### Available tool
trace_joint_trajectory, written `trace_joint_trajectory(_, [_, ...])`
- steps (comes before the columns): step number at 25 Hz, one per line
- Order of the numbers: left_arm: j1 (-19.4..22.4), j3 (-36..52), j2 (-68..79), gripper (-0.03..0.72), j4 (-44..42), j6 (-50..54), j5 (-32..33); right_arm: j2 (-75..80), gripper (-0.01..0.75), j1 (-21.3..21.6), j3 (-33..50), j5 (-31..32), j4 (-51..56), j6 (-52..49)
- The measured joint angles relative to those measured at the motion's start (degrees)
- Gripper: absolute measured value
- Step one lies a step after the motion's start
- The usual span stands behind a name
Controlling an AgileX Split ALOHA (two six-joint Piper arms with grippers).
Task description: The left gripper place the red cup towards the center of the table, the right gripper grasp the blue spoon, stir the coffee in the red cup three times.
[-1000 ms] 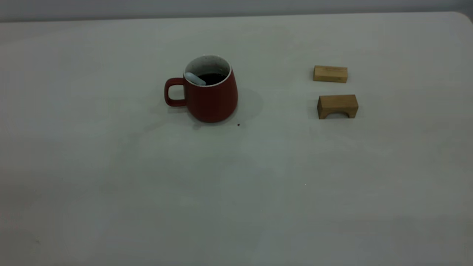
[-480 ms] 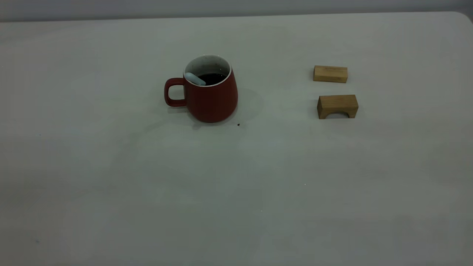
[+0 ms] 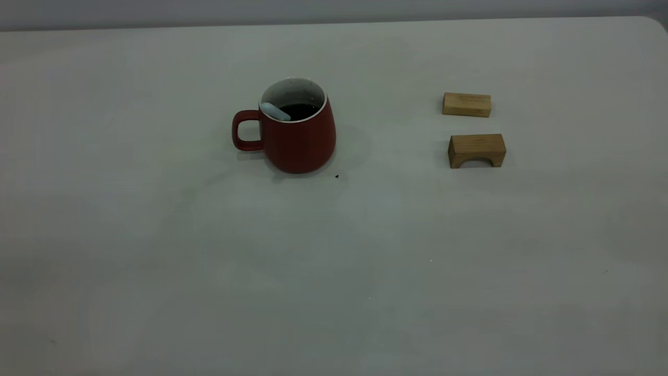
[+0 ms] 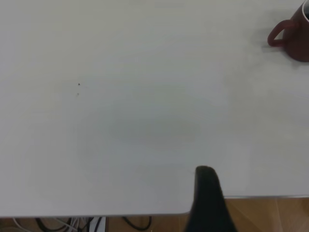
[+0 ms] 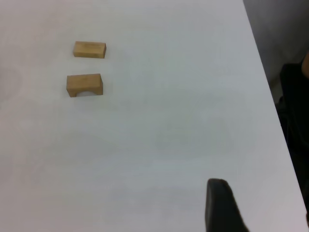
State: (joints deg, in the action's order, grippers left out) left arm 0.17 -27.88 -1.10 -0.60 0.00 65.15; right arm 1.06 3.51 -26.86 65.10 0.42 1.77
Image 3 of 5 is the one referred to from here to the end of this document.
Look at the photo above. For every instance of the flat rectangular wooden block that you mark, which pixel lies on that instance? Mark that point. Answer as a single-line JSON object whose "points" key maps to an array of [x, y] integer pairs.
{"points": [[467, 104]]}

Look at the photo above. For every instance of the arched wooden block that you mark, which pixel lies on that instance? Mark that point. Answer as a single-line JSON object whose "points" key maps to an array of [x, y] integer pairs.
{"points": [[477, 143]]}

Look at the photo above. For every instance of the red ceramic mug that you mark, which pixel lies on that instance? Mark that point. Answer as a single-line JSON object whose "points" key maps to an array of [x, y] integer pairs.
{"points": [[300, 146]]}

